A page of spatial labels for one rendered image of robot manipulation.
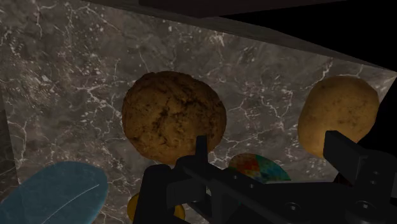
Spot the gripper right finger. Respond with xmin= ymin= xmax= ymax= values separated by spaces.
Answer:
xmin=323 ymin=130 xmax=397 ymax=224

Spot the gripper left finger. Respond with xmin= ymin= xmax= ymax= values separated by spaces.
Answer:
xmin=132 ymin=135 xmax=280 ymax=224

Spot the yellow round object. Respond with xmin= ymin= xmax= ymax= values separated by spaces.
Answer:
xmin=127 ymin=193 xmax=186 ymax=223

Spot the tan potato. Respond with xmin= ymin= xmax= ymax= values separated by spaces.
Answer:
xmin=297 ymin=75 xmax=380 ymax=159

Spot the brown round cookie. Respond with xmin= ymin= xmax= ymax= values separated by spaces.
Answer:
xmin=121 ymin=71 xmax=228 ymax=165

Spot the multicoloured round ball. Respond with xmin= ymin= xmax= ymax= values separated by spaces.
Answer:
xmin=227 ymin=153 xmax=291 ymax=185

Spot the blue oval dish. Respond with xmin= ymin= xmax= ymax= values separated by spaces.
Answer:
xmin=0 ymin=160 xmax=109 ymax=224

